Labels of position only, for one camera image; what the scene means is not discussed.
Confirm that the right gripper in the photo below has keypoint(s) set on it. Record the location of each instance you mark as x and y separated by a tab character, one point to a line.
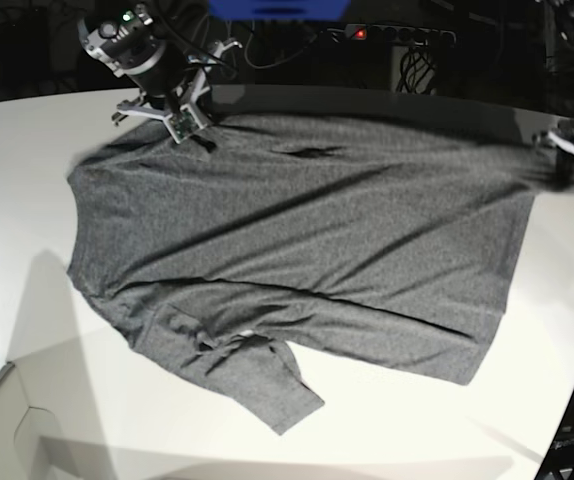
186	95

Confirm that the grey long-sleeve t-shirt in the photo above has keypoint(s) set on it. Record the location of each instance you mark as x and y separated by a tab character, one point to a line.
363	239

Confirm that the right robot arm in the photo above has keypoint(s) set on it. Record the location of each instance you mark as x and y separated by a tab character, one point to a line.
170	71

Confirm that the blue plastic bin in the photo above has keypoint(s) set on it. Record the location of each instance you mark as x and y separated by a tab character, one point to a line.
235	10

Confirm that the black power strip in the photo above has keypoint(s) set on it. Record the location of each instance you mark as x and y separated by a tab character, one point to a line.
401	35

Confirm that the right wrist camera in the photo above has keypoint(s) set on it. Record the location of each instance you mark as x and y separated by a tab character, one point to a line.
182	126

